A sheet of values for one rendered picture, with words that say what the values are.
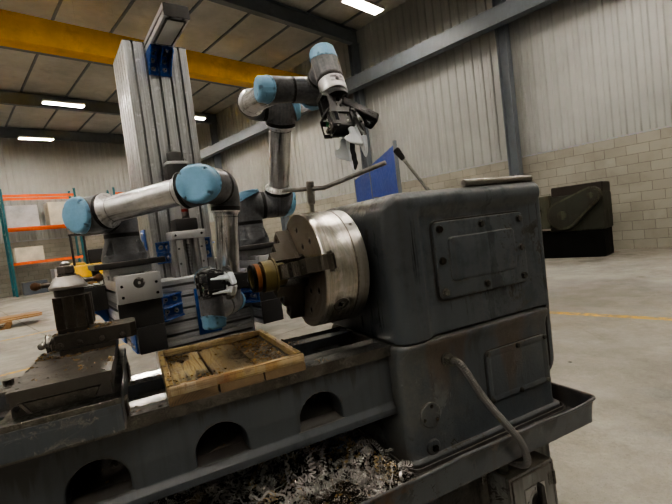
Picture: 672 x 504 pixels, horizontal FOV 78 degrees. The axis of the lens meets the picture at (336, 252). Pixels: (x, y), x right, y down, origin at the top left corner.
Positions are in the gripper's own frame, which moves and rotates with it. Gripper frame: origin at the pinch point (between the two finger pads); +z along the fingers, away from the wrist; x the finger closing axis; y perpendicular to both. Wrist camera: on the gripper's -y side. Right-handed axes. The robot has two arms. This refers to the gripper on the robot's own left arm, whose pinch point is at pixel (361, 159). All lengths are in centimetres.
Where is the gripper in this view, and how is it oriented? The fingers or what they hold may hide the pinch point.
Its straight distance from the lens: 113.1
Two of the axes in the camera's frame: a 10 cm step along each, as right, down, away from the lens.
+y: -8.9, 1.3, -4.3
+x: 3.7, -3.3, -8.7
